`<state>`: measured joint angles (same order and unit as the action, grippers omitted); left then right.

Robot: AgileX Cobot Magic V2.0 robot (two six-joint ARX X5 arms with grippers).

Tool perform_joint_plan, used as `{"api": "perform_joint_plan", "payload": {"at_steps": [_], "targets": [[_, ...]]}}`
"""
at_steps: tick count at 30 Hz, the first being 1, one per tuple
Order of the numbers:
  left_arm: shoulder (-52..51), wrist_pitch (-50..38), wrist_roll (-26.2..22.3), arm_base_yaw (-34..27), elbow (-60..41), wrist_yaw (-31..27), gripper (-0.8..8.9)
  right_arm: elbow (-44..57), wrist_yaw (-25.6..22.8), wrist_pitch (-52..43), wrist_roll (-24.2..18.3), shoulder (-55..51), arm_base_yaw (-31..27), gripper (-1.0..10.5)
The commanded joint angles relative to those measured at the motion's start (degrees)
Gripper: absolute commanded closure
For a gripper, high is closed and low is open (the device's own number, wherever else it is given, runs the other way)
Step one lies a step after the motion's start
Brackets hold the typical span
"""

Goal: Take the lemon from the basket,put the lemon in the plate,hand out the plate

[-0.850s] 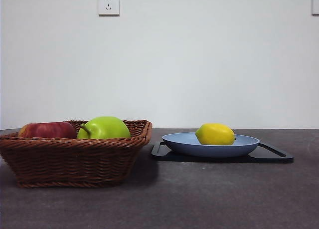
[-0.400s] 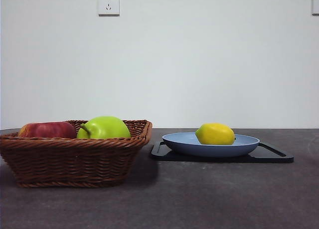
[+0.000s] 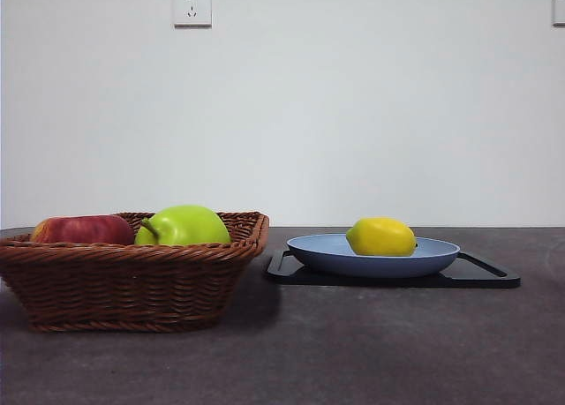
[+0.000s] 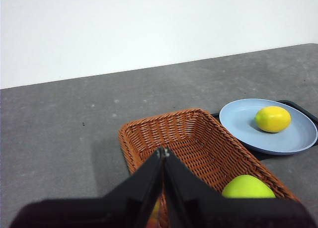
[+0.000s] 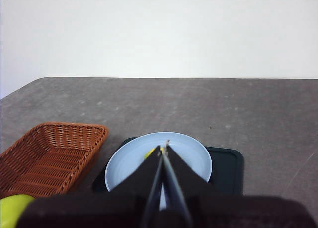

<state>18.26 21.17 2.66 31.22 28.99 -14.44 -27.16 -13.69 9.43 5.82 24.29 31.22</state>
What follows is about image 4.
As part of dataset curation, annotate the yellow lemon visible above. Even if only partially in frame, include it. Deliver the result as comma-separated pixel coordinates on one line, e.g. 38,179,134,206
254,106,292,134

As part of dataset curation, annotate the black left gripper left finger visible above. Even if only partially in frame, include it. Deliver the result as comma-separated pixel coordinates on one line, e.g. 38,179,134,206
8,147,164,228

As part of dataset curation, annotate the green apple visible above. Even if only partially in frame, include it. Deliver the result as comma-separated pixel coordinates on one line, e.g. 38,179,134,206
221,174,276,199

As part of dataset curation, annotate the blue round plate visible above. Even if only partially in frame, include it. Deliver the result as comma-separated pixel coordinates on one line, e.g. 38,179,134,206
219,98,318,156

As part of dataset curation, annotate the red apple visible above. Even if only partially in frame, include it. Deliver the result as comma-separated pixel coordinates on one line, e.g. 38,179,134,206
146,195,165,228

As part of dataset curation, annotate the black flat tray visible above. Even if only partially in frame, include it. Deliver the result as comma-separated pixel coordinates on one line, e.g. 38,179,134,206
211,100,318,161

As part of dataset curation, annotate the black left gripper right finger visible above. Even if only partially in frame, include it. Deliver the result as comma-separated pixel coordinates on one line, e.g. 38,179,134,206
163,147,318,228

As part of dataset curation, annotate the brown wicker basket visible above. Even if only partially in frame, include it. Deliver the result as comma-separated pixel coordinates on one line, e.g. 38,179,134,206
118,108,301,228

